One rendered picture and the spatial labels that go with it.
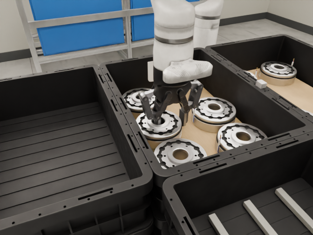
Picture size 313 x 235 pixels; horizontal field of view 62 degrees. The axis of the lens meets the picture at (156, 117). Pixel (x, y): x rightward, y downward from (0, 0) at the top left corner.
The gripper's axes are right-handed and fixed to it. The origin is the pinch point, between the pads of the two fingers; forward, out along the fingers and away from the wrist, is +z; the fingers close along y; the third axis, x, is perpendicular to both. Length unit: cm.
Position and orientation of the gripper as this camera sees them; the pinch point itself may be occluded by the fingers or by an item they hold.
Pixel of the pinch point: (170, 122)
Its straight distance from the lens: 58.0
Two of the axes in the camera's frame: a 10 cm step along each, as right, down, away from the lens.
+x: 3.8, 5.5, -7.4
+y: -9.2, 2.3, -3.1
